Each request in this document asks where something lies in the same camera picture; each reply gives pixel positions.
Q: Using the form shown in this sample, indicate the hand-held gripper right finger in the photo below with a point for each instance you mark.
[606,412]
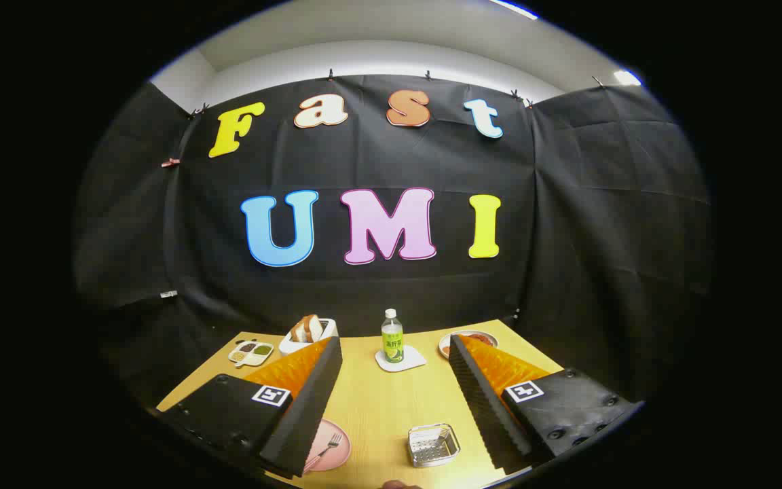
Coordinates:
[482,401]

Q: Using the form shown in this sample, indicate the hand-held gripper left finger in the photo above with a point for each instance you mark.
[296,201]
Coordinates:
[309,401]

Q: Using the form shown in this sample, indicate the white toaster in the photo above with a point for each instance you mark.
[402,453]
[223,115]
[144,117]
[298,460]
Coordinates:
[288,347]

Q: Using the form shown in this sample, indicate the white plate with food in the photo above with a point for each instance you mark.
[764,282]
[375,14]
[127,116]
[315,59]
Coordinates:
[479,337]

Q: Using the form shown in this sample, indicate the pink round plate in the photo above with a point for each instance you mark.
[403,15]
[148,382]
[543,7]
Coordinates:
[337,458]

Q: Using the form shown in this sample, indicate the toasted bread slice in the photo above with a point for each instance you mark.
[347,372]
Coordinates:
[314,327]
[299,331]

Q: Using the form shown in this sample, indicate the white divided condiment tray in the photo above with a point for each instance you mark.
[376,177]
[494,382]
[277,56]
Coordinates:
[250,353]

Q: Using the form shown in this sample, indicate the white square coaster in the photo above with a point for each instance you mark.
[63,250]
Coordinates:
[415,358]

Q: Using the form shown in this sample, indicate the green label drink bottle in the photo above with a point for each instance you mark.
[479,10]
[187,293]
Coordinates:
[392,343]

